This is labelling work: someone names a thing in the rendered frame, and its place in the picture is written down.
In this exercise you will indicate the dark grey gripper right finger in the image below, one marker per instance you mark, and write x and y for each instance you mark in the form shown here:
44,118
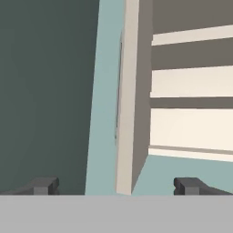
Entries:
189,185

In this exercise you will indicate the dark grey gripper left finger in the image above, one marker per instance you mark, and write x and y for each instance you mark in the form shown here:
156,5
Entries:
41,185

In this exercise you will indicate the cream cabinet door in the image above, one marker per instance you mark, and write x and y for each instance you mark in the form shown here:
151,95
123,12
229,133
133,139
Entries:
129,121

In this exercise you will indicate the cream open cabinet with shelves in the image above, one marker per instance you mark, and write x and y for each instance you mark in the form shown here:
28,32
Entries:
191,82

